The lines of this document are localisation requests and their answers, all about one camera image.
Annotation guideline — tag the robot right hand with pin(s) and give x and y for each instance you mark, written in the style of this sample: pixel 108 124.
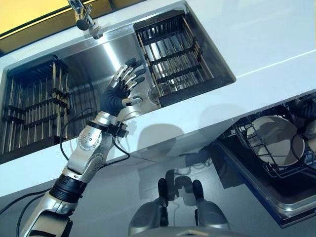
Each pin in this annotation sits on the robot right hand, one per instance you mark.
pixel 308 108

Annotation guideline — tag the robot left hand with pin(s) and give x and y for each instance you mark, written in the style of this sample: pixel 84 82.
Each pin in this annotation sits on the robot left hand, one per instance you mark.
pixel 116 95

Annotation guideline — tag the white ceramic plate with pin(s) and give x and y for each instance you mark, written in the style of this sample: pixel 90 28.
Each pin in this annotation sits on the white ceramic plate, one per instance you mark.
pixel 297 148
pixel 271 143

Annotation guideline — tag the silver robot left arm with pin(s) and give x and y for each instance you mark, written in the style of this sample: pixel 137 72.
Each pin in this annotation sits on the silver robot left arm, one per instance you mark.
pixel 84 150

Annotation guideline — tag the stainless dishwasher drawer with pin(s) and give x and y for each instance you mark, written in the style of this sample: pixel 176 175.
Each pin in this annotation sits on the stainless dishwasher drawer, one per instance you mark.
pixel 284 202

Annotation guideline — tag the stainless steel sink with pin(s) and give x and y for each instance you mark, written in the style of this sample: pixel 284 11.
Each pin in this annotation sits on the stainless steel sink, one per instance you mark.
pixel 98 56

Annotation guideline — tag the black sink dish rack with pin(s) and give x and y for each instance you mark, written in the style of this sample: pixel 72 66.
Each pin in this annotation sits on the black sink dish rack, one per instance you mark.
pixel 32 111
pixel 172 56

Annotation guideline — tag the chrome gooseneck faucet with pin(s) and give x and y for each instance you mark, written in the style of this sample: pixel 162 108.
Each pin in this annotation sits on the chrome gooseneck faucet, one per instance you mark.
pixel 84 17

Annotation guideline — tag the white cabinet front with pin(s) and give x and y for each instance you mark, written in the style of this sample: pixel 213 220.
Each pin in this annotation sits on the white cabinet front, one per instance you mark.
pixel 111 192

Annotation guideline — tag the yellow backlit window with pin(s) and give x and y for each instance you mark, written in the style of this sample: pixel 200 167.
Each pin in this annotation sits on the yellow backlit window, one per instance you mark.
pixel 19 14

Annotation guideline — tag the robot right leg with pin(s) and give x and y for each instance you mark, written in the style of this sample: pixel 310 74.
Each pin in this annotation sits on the robot right leg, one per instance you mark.
pixel 212 212

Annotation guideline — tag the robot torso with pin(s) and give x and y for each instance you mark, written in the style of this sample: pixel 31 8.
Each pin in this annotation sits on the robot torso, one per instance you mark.
pixel 192 233

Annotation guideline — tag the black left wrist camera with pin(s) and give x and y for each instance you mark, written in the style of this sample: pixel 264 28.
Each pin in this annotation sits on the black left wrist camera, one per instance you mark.
pixel 119 129

